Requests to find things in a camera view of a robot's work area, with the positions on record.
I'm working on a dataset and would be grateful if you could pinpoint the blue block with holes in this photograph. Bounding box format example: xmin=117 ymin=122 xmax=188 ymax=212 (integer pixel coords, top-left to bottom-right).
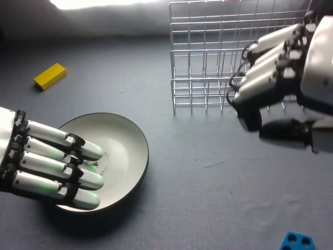
xmin=279 ymin=231 xmax=317 ymax=250

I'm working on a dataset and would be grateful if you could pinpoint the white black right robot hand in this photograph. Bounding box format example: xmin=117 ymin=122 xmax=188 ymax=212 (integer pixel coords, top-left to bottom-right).
xmin=226 ymin=10 xmax=333 ymax=154

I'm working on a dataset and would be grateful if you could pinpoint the silver wire dish rack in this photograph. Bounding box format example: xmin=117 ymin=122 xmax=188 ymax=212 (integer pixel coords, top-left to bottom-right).
xmin=169 ymin=0 xmax=314 ymax=115

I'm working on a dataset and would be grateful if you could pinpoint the grey table cloth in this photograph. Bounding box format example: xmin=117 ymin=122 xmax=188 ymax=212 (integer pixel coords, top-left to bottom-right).
xmin=0 ymin=33 xmax=333 ymax=250

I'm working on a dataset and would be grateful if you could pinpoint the white plate with grey smudge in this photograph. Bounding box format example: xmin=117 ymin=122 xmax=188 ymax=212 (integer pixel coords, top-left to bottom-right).
xmin=53 ymin=112 xmax=150 ymax=213

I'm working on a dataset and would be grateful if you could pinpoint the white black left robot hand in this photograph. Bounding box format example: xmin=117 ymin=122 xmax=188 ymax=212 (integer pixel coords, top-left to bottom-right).
xmin=0 ymin=106 xmax=105 ymax=211

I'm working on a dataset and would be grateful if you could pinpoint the yellow rectangular block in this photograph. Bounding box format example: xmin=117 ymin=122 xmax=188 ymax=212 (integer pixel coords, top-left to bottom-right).
xmin=33 ymin=62 xmax=67 ymax=91

